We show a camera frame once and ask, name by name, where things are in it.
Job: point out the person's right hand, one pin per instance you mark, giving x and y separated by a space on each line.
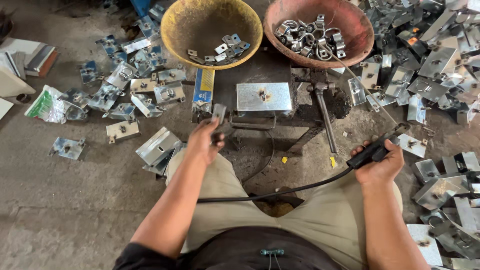
378 170

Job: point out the person's left hand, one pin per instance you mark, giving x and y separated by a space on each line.
200 141

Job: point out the person's left fingers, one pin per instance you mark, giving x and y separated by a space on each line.
218 139

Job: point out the small grey metal bracket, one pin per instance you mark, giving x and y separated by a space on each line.
219 112

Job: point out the black welding electrode holder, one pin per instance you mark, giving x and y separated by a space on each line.
369 153

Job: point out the blue yellow electrode carton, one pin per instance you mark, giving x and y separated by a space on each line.
203 88

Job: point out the galvanised metal box workpiece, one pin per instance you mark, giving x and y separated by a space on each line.
264 95

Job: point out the person's beige trousers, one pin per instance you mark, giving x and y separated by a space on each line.
240 210

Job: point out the black iron welding stand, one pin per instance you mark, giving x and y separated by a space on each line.
262 71

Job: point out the dark low seat block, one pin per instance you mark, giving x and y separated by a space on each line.
277 204

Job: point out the pile of small flat plates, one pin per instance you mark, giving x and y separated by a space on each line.
225 50

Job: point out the scattered welded metal plates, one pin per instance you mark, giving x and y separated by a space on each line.
123 86

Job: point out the steel hammer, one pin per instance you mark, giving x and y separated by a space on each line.
325 112

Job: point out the person's black shirt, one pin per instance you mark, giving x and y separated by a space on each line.
232 251

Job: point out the yellow metal bowl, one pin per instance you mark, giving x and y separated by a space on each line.
195 26

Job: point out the red metal bowl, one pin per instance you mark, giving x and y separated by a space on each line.
347 22

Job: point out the white green plastic bag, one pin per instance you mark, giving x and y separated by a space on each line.
45 107

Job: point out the stack of boards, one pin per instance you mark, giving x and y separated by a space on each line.
35 56

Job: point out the white cardboard piece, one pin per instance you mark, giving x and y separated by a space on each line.
13 84

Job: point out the heap of galvanised metal plates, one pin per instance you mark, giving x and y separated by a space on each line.
446 195
427 56

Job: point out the blue metal frame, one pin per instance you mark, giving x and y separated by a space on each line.
140 6

